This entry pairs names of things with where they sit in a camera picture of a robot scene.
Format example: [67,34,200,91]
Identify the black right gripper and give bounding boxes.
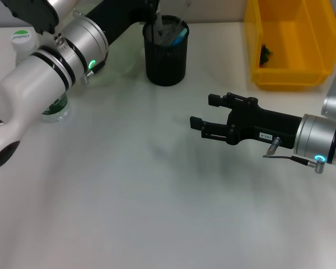
[189,92,304,150]

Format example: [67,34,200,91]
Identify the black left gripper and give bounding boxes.
[85,0,161,46]

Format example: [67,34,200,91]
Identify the silver ballpoint pen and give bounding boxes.
[155,11,165,38]

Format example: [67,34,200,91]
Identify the transparent plastic ruler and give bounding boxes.
[167,0,192,43]

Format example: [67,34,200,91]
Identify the blue scissors with sheath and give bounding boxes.
[170,27,190,47]

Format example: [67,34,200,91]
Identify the green plastic wrapper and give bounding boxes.
[258,41,274,67]

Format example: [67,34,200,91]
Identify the clear bottle with green label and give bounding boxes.
[10,29,71,124]

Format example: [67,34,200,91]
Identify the black mesh pen holder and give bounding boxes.
[142,15,190,86]

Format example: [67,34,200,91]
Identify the translucent green fruit bowl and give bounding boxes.
[72,8,146,87]

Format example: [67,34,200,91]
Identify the yellow plastic bin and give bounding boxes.
[243,0,336,91]

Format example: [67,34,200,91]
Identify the right gripper connector cable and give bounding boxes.
[263,137,327,174]

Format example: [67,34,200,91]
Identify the gripper connector cable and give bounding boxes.
[82,52,107,85]
[263,137,327,174]

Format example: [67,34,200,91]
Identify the left gripper connector cable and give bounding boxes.
[82,52,107,85]

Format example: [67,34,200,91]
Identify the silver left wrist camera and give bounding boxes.
[0,0,79,36]

